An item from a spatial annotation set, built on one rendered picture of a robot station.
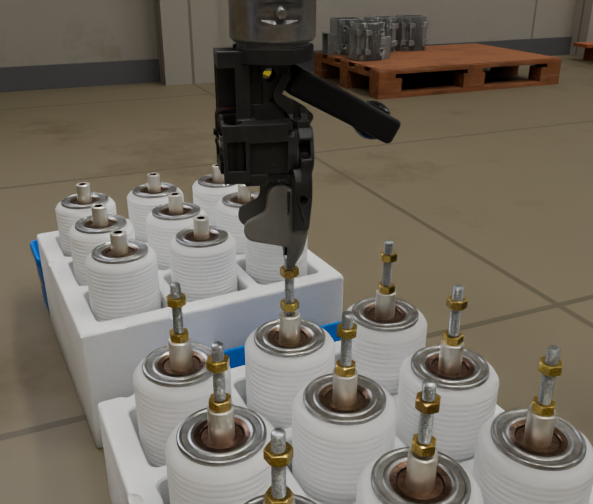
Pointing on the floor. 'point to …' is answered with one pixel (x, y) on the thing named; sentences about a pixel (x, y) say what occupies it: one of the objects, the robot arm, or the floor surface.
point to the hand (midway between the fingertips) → (296, 251)
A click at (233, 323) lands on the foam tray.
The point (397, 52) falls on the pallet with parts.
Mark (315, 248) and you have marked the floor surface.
